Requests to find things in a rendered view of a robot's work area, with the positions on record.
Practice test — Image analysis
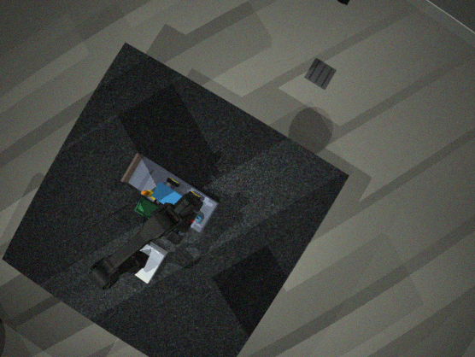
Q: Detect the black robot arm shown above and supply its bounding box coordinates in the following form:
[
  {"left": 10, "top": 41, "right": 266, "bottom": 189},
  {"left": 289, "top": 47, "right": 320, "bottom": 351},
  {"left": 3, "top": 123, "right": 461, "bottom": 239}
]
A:
[{"left": 88, "top": 194, "right": 197, "bottom": 290}]

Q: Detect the yellow wheel chock with orange handle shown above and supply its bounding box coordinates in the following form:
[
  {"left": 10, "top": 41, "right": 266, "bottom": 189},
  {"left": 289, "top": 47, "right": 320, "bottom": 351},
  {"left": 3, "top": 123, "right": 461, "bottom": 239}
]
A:
[{"left": 141, "top": 190, "right": 155, "bottom": 200}]

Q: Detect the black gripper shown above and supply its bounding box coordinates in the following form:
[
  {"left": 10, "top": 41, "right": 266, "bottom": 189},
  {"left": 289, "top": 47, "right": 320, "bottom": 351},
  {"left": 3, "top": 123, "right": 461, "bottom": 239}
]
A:
[{"left": 165, "top": 195, "right": 203, "bottom": 245}]

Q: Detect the grey ramp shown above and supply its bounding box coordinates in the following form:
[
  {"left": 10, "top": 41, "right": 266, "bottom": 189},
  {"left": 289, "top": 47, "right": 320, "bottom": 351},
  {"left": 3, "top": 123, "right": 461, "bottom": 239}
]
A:
[{"left": 121, "top": 154, "right": 219, "bottom": 233}]

